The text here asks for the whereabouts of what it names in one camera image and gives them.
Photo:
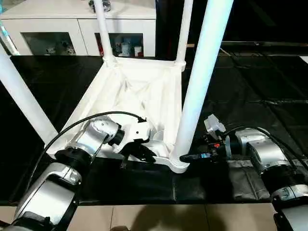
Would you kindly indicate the small brown tag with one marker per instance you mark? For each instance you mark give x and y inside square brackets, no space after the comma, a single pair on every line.
[191,45]

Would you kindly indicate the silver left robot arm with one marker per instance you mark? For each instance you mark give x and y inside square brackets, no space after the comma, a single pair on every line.
[72,163]

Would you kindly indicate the white plastic table leg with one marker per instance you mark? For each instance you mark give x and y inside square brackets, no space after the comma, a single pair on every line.
[204,67]
[24,101]
[104,33]
[184,33]

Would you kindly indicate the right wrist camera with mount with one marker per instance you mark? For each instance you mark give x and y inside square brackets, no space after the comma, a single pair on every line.
[214,124]

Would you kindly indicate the pale blue plastic sheet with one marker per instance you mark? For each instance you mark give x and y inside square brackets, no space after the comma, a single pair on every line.
[6,41]

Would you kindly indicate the long black bar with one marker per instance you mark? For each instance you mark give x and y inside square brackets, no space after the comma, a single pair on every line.
[269,45]

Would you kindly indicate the dark object on cabinet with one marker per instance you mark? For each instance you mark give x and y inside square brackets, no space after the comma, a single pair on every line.
[91,4]

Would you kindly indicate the black work mat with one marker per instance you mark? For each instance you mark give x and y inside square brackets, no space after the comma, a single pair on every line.
[144,187]

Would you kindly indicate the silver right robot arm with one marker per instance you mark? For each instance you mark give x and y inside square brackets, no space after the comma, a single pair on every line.
[272,159]

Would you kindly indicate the white plastic table top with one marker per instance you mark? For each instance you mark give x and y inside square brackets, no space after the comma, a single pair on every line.
[134,91]

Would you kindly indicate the white glass-door cabinet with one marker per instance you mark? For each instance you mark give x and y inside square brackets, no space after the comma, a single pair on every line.
[53,26]

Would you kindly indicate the dark rounded object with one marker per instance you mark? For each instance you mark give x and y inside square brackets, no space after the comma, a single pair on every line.
[120,228]

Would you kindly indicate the flat white board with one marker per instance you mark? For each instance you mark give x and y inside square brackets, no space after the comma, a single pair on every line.
[304,60]

